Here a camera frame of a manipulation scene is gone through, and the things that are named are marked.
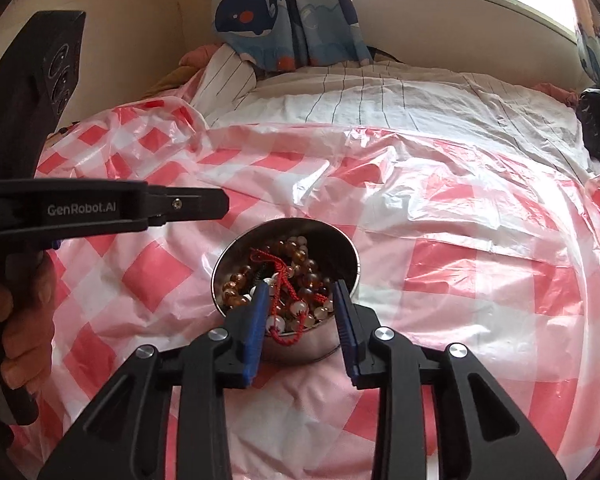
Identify red checked plastic sheet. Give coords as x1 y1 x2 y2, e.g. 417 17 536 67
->
10 95 600 480

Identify round metal tin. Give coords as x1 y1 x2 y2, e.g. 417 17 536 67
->
211 218 362 366

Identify red cord bracelet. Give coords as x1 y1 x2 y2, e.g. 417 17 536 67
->
250 247 312 350

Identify orange cloth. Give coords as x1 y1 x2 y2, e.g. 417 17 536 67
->
145 42 222 97

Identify person's left hand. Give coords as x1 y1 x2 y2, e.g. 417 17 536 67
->
0 254 57 397

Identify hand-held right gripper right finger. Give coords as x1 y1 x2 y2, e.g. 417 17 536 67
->
332 280 566 480

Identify pink cloth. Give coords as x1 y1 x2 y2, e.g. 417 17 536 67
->
534 80 581 107

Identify pile of beaded bracelets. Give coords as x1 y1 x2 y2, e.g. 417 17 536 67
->
220 232 337 333

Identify striped white bedsheet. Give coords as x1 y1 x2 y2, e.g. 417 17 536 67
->
190 42 596 181

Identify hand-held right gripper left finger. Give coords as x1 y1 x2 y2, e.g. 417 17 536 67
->
37 280 273 480

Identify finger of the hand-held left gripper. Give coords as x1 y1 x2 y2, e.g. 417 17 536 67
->
147 186 230 231

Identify whale print curtain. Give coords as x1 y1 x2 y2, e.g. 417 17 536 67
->
212 0 373 72
572 0 600 86

